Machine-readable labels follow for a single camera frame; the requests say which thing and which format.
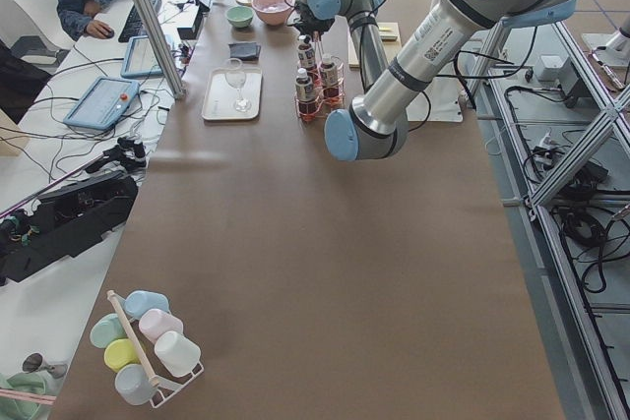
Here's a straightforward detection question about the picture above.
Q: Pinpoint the black equipment case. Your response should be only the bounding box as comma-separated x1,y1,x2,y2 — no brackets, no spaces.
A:
0,137,149,286

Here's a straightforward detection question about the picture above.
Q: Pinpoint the steel jigger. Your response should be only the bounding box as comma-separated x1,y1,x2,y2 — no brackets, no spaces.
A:
22,352,68,380

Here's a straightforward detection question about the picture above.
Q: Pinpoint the cream rabbit tray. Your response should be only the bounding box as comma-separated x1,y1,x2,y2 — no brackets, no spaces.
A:
201,67,263,122

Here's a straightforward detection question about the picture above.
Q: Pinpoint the wooden cutting board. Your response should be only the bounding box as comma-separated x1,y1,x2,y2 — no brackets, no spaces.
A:
347,22,403,69

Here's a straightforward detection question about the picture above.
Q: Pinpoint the green bowl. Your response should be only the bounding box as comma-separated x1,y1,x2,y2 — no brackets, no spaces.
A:
225,5,254,29

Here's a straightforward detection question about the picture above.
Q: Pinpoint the tea bottle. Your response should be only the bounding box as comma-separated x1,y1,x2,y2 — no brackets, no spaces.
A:
297,34,317,81
295,68,317,122
319,53,343,108

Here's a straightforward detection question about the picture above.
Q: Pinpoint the black keyboard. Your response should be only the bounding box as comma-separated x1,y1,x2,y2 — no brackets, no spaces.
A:
118,0,161,43

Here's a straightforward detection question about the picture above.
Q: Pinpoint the white wire cup rack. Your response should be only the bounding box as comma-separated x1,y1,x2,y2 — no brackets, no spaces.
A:
106,290,204,409

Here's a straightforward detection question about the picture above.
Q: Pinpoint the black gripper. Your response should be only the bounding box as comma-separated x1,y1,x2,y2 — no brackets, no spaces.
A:
292,1,335,35

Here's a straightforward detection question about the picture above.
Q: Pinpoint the grey blue cup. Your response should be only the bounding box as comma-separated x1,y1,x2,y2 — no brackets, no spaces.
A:
114,364,156,406

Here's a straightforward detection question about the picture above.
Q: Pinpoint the blue teach pendant near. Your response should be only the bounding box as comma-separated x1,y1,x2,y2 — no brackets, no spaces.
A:
63,77,140,131

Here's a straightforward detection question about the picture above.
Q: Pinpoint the mint green cup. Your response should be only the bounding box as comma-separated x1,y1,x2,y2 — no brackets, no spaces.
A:
90,313,127,349

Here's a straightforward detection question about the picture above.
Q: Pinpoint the pink cup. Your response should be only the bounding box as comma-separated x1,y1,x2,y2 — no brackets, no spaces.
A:
138,308,184,343

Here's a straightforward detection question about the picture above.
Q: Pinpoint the clear wine glass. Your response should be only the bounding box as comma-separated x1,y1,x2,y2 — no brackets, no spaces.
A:
224,58,251,112

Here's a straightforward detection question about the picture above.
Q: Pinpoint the blue teach pendant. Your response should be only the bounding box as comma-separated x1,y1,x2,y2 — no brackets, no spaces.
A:
120,35,162,79
63,77,140,131

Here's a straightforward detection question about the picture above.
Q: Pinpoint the tea bottle front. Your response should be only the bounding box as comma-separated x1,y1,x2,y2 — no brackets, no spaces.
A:
295,68,317,122

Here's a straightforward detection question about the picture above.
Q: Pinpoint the aluminium frame post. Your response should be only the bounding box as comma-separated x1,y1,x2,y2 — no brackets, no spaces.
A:
133,0,186,100

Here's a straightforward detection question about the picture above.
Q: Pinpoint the light blue cup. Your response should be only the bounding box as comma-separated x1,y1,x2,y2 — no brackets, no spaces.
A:
123,290,170,320

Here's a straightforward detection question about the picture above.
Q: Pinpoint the yellow cup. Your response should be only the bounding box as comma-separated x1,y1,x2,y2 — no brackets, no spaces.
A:
103,338,139,373

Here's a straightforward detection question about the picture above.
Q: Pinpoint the white cup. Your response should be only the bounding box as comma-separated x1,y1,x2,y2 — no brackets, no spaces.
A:
154,330,201,377

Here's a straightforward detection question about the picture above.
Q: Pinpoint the blue teach pendant far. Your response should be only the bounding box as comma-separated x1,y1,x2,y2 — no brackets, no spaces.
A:
120,35,162,79

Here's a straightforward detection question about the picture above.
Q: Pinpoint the dark grey folded cloth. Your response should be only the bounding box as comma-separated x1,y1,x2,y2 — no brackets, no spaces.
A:
228,41,261,61

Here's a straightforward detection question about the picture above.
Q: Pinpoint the pink bowl with ice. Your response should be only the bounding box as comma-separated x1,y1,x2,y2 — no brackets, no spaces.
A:
252,0,294,27

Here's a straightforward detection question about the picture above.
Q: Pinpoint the copper wire bottle basket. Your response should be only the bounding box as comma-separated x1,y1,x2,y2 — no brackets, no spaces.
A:
294,35,345,123

